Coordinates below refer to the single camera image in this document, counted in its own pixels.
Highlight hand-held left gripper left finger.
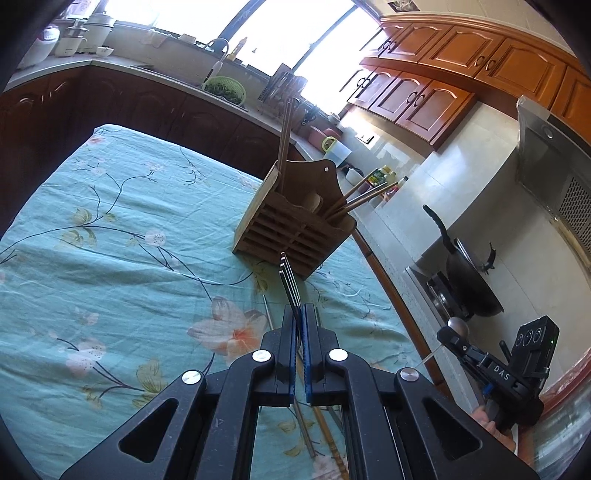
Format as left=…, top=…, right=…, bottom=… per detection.
left=60, top=305, right=297, bottom=480

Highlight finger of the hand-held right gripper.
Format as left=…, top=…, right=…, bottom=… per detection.
left=436, top=325, right=486, bottom=370

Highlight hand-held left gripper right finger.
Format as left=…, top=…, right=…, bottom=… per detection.
left=302, top=304, right=541, bottom=480

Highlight metal spoon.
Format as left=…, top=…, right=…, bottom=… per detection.
left=414, top=316, right=468, bottom=370

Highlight metal fork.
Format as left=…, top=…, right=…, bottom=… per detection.
left=278, top=251, right=309, bottom=407

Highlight wooden utensil holder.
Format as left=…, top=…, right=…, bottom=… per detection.
left=232, top=159, right=358, bottom=280

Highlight person's right hand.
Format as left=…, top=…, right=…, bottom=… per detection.
left=473, top=401, right=516, bottom=457

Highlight gas stove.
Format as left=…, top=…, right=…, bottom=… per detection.
left=405, top=264, right=474, bottom=325

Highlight metal chopstick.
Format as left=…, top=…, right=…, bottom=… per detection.
left=262, top=294, right=317, bottom=459
left=325, top=407, right=347, bottom=433

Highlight black wok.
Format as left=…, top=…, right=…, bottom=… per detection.
left=422, top=205, right=505, bottom=320

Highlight grey kitchen countertop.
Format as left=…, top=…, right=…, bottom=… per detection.
left=0, top=48, right=490, bottom=416

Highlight cooking oil bottles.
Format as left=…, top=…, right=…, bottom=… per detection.
left=366, top=165, right=399, bottom=191

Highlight steel range hood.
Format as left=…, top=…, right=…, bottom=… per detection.
left=516, top=94, right=591, bottom=280

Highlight teal floral tablecloth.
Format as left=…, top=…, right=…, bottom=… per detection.
left=0, top=123, right=435, bottom=480

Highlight pink pot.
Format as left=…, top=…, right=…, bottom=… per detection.
left=309, top=122, right=345, bottom=144

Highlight metal dish rack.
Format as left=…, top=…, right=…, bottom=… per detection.
left=257, top=64, right=308, bottom=117

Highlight green colander basket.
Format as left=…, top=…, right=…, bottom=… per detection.
left=202, top=76, right=246, bottom=107

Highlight wooden upper cabinets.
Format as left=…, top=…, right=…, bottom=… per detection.
left=345, top=13, right=591, bottom=149

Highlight wooden cabinets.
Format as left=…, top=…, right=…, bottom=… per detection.
left=0, top=60, right=308, bottom=241
left=345, top=13, right=591, bottom=149

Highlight wooden lower cabinets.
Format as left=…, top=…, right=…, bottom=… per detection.
left=0, top=60, right=308, bottom=241

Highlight chrome kitchen faucet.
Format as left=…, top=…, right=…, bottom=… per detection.
left=202, top=38, right=231, bottom=89

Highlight kitchen window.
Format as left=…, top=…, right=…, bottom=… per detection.
left=99, top=0, right=385, bottom=117

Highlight steel pot with lid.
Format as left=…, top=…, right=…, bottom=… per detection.
left=85, top=11, right=115, bottom=52

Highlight small white steamer pot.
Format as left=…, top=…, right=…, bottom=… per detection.
left=55, top=25, right=89, bottom=57

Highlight white red rice cooker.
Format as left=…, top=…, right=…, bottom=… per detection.
left=22, top=25, right=62, bottom=71

